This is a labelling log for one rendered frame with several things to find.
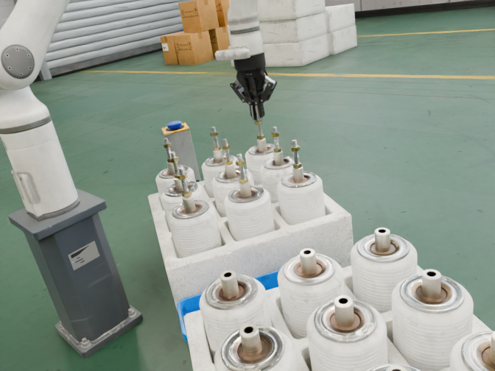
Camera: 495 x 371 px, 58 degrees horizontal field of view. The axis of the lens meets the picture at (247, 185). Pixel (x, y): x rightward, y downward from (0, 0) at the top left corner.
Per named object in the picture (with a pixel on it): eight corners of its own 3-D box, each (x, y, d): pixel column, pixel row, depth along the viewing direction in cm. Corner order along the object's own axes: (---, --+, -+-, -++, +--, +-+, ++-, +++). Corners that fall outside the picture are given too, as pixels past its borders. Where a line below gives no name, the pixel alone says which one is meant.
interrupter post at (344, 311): (340, 331, 53) (338, 309, 52) (331, 319, 56) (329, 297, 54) (359, 325, 54) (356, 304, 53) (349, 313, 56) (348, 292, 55)
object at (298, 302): (303, 394, 67) (289, 298, 60) (283, 350, 76) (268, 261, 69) (362, 375, 69) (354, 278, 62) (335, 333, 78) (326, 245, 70)
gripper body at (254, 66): (271, 46, 106) (276, 86, 110) (242, 48, 111) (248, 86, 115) (253, 53, 101) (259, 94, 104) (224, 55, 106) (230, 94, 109)
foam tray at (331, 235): (185, 343, 91) (166, 270, 84) (163, 252, 126) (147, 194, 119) (356, 285, 99) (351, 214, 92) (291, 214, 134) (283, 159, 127)
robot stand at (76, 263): (85, 359, 92) (33, 233, 80) (55, 330, 102) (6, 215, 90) (144, 319, 101) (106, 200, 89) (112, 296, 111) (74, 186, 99)
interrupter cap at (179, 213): (189, 224, 85) (188, 220, 85) (164, 216, 90) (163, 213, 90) (216, 207, 90) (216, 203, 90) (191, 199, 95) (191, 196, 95)
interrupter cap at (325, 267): (294, 293, 61) (293, 289, 61) (277, 264, 68) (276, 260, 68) (345, 278, 63) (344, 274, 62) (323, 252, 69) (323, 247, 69)
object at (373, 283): (375, 370, 69) (369, 274, 62) (347, 330, 78) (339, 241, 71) (430, 351, 71) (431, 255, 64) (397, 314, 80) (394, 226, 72)
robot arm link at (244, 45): (213, 61, 103) (208, 34, 101) (242, 51, 111) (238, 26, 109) (245, 59, 98) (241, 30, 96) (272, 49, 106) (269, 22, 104)
